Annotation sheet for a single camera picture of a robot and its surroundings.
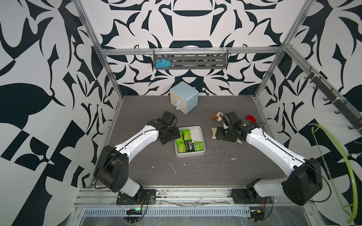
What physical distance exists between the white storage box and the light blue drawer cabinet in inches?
6.0

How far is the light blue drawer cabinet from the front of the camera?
101cm

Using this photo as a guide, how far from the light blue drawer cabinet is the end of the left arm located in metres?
0.28

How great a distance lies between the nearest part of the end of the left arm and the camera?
61 centimetres

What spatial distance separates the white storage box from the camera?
2.90 ft

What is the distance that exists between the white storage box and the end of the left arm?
13cm
